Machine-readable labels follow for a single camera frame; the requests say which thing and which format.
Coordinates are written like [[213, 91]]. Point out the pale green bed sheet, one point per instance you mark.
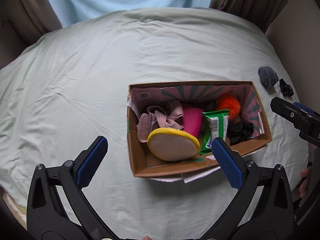
[[72, 85]]

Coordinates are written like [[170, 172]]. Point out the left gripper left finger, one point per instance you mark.
[[57, 207]]

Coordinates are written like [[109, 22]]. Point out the orange fluffy pom-pom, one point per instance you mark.
[[228, 102]]

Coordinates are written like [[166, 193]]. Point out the magenta soft pouch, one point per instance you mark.
[[192, 119]]

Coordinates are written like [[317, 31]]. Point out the green wet wipes pack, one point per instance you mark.
[[215, 125]]

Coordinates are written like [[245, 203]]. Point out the person's right hand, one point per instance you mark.
[[305, 174]]

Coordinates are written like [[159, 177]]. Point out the black patterned scarf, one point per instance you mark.
[[285, 89]]

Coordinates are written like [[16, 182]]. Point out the cardboard box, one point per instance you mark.
[[200, 94]]

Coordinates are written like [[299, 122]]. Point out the black scrunchie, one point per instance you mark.
[[239, 132]]

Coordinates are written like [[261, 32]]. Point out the yellow rimmed round pad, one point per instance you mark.
[[169, 144]]

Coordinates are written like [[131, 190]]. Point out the brown left curtain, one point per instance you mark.
[[30, 19]]

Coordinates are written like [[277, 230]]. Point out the pink cloth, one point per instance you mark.
[[156, 117]]

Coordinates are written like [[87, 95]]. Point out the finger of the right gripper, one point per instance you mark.
[[304, 108], [307, 124]]

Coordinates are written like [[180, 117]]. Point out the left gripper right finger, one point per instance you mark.
[[262, 207]]

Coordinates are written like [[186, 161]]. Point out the grey fluffy pom-pom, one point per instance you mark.
[[268, 76]]

